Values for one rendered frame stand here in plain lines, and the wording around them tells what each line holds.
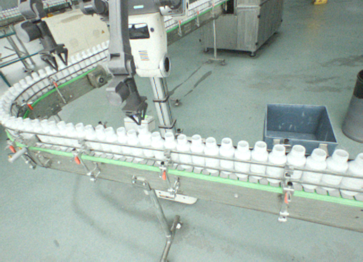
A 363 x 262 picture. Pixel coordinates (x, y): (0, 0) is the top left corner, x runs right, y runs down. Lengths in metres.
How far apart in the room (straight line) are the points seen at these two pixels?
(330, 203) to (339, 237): 1.11
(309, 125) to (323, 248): 0.90
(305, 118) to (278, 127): 0.17
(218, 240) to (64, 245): 1.28
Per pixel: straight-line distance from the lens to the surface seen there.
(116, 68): 0.76
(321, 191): 0.94
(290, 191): 0.81
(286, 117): 1.47
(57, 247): 2.28
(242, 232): 1.90
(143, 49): 1.39
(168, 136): 0.90
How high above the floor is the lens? 1.73
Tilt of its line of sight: 38 degrees down
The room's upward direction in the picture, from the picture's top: 11 degrees counter-clockwise
